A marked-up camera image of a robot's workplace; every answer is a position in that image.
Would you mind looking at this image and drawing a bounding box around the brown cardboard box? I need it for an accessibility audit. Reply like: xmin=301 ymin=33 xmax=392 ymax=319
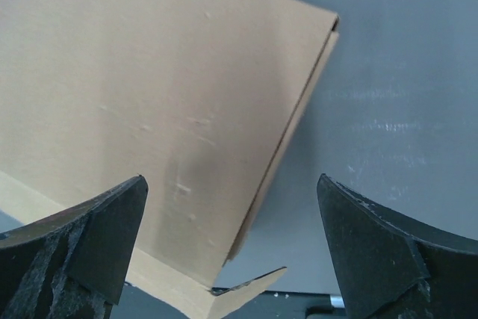
xmin=1 ymin=0 xmax=339 ymax=318

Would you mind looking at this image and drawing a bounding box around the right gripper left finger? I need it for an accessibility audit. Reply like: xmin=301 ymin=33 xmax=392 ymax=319
xmin=1 ymin=176 xmax=149 ymax=318

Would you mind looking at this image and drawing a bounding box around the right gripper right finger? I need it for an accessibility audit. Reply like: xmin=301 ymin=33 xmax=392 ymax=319
xmin=317 ymin=174 xmax=477 ymax=319

